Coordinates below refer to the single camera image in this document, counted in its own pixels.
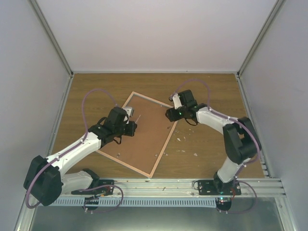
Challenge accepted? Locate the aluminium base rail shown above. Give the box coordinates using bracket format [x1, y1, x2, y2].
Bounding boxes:
[26, 177, 287, 198]

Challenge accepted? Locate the blue wooden picture frame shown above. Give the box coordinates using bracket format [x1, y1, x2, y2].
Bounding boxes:
[97, 91, 177, 179]

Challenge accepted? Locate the aluminium corner post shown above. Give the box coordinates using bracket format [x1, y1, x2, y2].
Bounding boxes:
[28, 0, 74, 77]
[236, 0, 288, 77]

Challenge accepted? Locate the grey slotted cable duct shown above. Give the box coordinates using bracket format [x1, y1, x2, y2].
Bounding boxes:
[52, 197, 216, 208]

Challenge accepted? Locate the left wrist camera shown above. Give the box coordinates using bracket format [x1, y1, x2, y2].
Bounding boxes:
[123, 106, 134, 117]

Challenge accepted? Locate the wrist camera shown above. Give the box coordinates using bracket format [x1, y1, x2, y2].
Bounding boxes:
[169, 92, 182, 110]
[123, 106, 134, 117]

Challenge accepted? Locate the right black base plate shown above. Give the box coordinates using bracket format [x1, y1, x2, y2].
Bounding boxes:
[192, 180, 242, 196]

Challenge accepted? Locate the right aluminium corner post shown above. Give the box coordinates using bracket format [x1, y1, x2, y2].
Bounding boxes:
[236, 0, 288, 77]

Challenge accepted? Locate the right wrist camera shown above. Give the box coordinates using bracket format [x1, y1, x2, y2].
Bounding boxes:
[169, 92, 182, 110]

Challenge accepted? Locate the left aluminium corner post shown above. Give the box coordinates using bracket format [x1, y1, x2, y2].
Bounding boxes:
[28, 0, 74, 77]

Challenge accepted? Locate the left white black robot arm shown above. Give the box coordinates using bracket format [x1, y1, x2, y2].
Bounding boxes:
[24, 107, 137, 208]

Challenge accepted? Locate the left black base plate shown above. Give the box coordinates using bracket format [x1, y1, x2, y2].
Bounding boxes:
[71, 179, 115, 196]

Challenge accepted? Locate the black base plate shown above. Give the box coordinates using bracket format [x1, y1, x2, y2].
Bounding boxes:
[192, 180, 242, 196]
[71, 179, 115, 196]

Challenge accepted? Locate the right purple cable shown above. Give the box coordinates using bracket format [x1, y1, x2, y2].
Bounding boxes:
[173, 78, 262, 186]

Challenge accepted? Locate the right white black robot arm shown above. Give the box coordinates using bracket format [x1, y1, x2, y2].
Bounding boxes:
[165, 90, 262, 195]

